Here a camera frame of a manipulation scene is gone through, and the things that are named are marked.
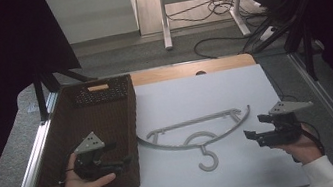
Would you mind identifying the grey plastic clothes hanger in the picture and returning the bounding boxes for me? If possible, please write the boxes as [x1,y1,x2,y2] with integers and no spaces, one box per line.
[134,103,261,183]

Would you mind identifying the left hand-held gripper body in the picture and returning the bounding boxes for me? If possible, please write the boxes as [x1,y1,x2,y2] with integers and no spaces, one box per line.
[68,126,127,184]

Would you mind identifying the black stand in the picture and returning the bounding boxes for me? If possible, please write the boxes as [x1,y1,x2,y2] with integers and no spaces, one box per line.
[275,0,333,86]
[29,55,104,126]

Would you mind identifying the black floor cables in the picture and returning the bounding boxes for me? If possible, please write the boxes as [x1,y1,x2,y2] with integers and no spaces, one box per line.
[164,0,283,66]

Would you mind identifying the white metal desk frame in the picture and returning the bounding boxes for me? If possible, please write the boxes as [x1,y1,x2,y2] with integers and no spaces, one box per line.
[157,0,260,52]

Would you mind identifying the brown wicker basket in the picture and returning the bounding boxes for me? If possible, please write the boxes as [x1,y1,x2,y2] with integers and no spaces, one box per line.
[20,73,151,187]

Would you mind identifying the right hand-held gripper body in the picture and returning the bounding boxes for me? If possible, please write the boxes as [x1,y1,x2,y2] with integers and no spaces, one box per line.
[250,96,320,150]

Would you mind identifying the person's right hand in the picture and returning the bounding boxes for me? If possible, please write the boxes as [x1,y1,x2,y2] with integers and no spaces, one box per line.
[269,119,327,170]

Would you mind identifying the white cabinet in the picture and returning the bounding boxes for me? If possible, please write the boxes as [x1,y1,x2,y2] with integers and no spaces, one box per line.
[45,0,142,49]

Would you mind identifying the white table mat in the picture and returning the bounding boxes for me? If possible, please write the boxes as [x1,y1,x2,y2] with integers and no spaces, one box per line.
[67,58,311,187]

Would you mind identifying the white power strip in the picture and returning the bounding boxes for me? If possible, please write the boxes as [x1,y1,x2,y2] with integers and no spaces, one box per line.
[257,24,279,43]

